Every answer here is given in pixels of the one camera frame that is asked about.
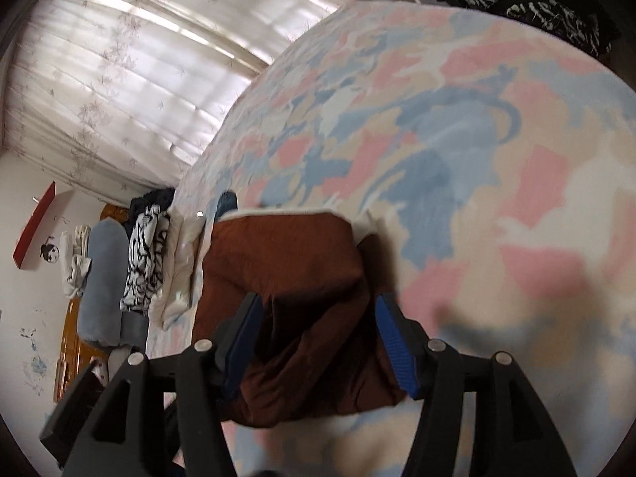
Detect white folded puffer coat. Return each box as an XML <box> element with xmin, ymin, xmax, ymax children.
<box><xmin>149</xmin><ymin>206</ymin><xmax>206</xmax><ymax>331</ymax></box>

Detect white clothes on blanket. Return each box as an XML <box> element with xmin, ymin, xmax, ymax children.
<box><xmin>58</xmin><ymin>225</ymin><xmax>92</xmax><ymax>299</ymax></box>

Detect sheer floral curtain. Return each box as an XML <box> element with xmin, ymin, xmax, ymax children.
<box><xmin>1</xmin><ymin>0</ymin><xmax>353</xmax><ymax>202</ymax></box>

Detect denim and rust jacket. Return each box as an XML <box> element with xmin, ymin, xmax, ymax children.
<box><xmin>192</xmin><ymin>209</ymin><xmax>405</xmax><ymax>427</ymax></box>

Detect pastel patchwork bed cover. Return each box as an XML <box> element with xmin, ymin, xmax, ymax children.
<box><xmin>175</xmin><ymin>2</ymin><xmax>635</xmax><ymax>476</ymax></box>

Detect red wall shelf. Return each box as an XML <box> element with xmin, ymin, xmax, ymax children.
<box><xmin>12</xmin><ymin>182</ymin><xmax>56</xmax><ymax>269</ymax></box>

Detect black white patterned hanging cloth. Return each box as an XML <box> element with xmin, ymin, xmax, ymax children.
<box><xmin>454</xmin><ymin>0</ymin><xmax>615</xmax><ymax>58</ymax></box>

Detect cartoon face wall sticker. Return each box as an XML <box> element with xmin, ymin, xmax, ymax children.
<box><xmin>40</xmin><ymin>237</ymin><xmax>59</xmax><ymax>264</ymax></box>

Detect blue folded blanket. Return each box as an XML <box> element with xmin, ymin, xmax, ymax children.
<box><xmin>77</xmin><ymin>219</ymin><xmax>149</xmax><ymax>350</ymax></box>

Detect black white lettered folded garment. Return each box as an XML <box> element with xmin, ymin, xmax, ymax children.
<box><xmin>120</xmin><ymin>205</ymin><xmax>170</xmax><ymax>314</ymax></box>

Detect black garment beside blanket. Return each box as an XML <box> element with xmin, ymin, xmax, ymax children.
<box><xmin>128</xmin><ymin>187</ymin><xmax>176</xmax><ymax>224</ymax></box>

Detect orange wooden headboard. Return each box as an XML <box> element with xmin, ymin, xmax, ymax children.
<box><xmin>52</xmin><ymin>202</ymin><xmax>131</xmax><ymax>403</ymax></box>

